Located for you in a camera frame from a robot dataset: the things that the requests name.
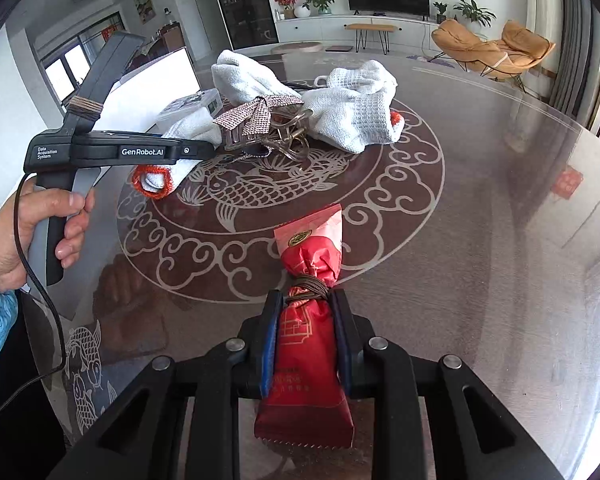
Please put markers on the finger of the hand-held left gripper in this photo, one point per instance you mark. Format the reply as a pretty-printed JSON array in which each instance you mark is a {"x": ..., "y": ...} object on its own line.
[{"x": 195, "y": 150}]

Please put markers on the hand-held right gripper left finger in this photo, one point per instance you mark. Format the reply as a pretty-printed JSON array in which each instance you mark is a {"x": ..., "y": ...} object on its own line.
[{"x": 266, "y": 360}]

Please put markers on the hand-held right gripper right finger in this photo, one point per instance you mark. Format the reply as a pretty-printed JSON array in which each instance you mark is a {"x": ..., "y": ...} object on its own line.
[{"x": 346, "y": 355}]

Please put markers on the white knit glove orange cuff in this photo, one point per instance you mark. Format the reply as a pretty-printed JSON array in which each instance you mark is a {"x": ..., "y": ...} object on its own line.
[
  {"x": 350, "y": 120},
  {"x": 195, "y": 127},
  {"x": 240, "y": 77}
]

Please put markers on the red snack packet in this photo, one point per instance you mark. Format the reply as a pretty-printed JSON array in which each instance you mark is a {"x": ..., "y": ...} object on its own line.
[{"x": 305, "y": 360}]

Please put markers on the person's left hand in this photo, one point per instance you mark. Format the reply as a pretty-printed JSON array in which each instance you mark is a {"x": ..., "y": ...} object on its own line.
[{"x": 10, "y": 240}]

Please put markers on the small white box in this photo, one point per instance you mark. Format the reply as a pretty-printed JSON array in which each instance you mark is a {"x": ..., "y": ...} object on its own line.
[{"x": 190, "y": 105}]

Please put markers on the dining table with chairs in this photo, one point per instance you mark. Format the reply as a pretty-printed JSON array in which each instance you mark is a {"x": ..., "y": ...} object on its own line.
[{"x": 167, "y": 40}]

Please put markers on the red door poster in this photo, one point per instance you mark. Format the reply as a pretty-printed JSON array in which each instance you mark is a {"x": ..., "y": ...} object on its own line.
[{"x": 109, "y": 32}]

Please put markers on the round floor cushion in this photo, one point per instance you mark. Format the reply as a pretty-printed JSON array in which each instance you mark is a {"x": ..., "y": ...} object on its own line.
[{"x": 297, "y": 47}]

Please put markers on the black glass display cabinet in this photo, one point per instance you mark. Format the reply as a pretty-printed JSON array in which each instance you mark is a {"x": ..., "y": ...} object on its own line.
[{"x": 242, "y": 5}]

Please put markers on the red flower arrangement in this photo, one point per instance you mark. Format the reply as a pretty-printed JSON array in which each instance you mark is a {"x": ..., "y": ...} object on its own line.
[{"x": 287, "y": 2}]

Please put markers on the round white vase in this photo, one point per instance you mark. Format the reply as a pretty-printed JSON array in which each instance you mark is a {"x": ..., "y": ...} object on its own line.
[{"x": 302, "y": 11}]

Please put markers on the dark floor scale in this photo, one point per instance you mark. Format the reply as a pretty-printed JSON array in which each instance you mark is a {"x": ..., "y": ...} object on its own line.
[{"x": 338, "y": 48}]

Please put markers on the white television cabinet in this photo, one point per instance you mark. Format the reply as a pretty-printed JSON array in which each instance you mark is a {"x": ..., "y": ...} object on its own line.
[{"x": 320, "y": 25}]

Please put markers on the green potted plant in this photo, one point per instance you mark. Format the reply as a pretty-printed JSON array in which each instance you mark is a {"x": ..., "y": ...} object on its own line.
[{"x": 320, "y": 0}]

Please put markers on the wooden bench with metal legs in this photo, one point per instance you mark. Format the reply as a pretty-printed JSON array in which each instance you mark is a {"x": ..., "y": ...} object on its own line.
[{"x": 370, "y": 26}]

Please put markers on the purple floor mat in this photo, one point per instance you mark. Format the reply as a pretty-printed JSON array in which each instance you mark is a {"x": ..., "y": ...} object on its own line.
[{"x": 430, "y": 60}]

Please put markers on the small potted plant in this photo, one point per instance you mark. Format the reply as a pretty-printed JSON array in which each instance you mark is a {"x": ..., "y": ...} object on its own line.
[{"x": 440, "y": 10}]

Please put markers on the orange lounge chair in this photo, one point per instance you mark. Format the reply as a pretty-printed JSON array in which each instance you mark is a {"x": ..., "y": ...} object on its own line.
[
  {"x": 462, "y": 45},
  {"x": 525, "y": 45}
]

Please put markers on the large leafy potted plant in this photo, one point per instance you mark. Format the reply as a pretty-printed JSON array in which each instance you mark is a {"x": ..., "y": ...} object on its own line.
[{"x": 472, "y": 10}]

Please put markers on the cream patterned curtain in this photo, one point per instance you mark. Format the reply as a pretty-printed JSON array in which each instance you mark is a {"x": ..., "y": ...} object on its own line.
[{"x": 542, "y": 5}]

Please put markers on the grey curtain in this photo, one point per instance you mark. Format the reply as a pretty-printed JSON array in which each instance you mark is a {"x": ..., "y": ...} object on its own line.
[{"x": 575, "y": 45}]

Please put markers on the framed wall painting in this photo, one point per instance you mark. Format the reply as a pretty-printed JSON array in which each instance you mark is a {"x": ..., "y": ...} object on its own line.
[{"x": 142, "y": 1}]

